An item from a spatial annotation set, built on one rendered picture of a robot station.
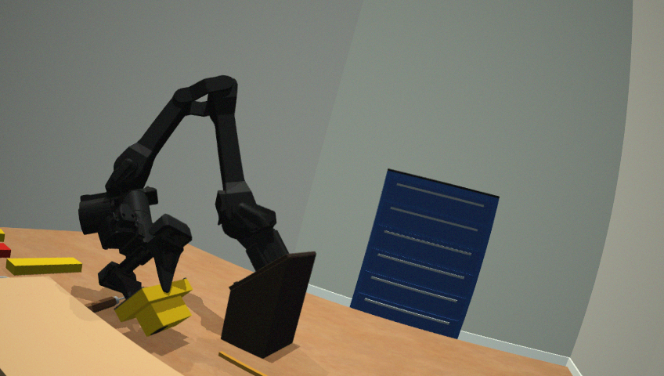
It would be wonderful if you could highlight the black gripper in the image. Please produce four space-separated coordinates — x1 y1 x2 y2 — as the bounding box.
98 211 193 299

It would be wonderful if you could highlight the red flat bar with yellow patch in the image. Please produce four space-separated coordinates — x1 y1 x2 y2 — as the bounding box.
0 243 11 258

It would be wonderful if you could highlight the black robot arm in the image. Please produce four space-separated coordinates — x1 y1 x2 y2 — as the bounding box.
78 75 289 271

